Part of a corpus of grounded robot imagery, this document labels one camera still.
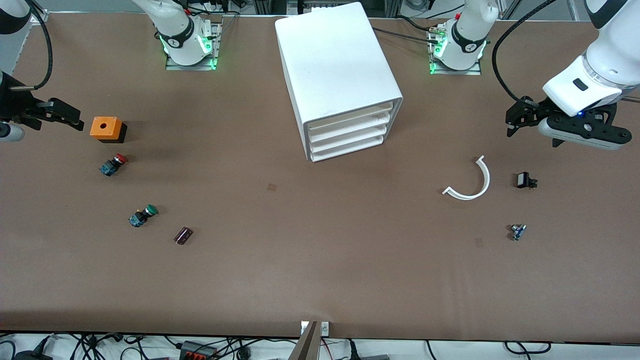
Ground white plastic drawer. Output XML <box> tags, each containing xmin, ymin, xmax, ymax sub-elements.
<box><xmin>308</xmin><ymin>125</ymin><xmax>389</xmax><ymax>151</ymax></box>
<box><xmin>309</xmin><ymin>135</ymin><xmax>386</xmax><ymax>162</ymax></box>
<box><xmin>305</xmin><ymin>101</ymin><xmax>396</xmax><ymax>132</ymax></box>
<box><xmin>307</xmin><ymin>114</ymin><xmax>392</xmax><ymax>141</ymax></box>

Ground red push button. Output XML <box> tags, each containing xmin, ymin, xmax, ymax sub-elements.
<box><xmin>99</xmin><ymin>154</ymin><xmax>128</xmax><ymax>177</ymax></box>

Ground green push button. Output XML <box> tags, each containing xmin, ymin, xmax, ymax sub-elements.
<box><xmin>129</xmin><ymin>204</ymin><xmax>159</xmax><ymax>228</ymax></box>

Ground white drawer cabinet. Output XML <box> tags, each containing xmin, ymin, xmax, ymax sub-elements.
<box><xmin>274</xmin><ymin>1</ymin><xmax>404</xmax><ymax>163</ymax></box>

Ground orange box with hole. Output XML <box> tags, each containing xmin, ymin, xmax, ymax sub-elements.
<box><xmin>90</xmin><ymin>116</ymin><xmax>127</xmax><ymax>144</ymax></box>

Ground black power strip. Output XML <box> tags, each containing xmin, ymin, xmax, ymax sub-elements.
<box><xmin>179</xmin><ymin>341</ymin><xmax>219</xmax><ymax>360</ymax></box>

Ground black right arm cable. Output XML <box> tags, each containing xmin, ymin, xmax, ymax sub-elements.
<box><xmin>10</xmin><ymin>0</ymin><xmax>54</xmax><ymax>92</ymax></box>

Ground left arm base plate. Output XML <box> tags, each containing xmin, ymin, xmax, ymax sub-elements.
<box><xmin>429</xmin><ymin>30</ymin><xmax>483</xmax><ymax>76</ymax></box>

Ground white curved bracket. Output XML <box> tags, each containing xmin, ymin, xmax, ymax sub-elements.
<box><xmin>442</xmin><ymin>155</ymin><xmax>491</xmax><ymax>201</ymax></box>

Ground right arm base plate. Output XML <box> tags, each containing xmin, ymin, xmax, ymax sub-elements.
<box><xmin>165</xmin><ymin>21</ymin><xmax>219</xmax><ymax>71</ymax></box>

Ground black cable on table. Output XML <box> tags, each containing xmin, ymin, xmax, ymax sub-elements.
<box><xmin>372</xmin><ymin>27</ymin><xmax>441</xmax><ymax>44</ymax></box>
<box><xmin>397</xmin><ymin>15</ymin><xmax>434</xmax><ymax>32</ymax></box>

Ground brown post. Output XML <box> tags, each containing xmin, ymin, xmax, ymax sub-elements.
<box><xmin>288</xmin><ymin>321</ymin><xmax>321</xmax><ymax>360</ymax></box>

